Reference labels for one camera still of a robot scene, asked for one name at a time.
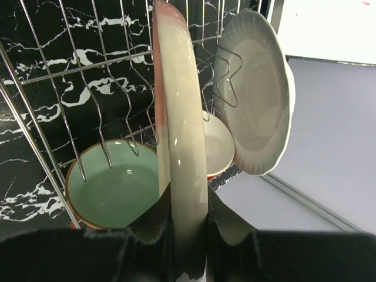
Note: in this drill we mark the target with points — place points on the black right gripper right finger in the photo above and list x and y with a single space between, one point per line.
236 251

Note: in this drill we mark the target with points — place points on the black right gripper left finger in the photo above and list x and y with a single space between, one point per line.
142 251

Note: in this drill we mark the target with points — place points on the green ceramic bowl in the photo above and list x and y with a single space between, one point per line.
112 197

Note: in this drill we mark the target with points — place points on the orange and white bowl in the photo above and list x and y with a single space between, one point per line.
219 145

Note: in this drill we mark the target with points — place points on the pink and cream plate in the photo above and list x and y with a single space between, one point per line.
188 170

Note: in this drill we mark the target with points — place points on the white scalloped plate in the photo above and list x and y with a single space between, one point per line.
253 91

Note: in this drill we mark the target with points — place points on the white dry-erase board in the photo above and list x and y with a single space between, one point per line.
333 31

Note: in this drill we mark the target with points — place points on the metal wire dish rack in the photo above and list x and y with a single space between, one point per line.
77 72

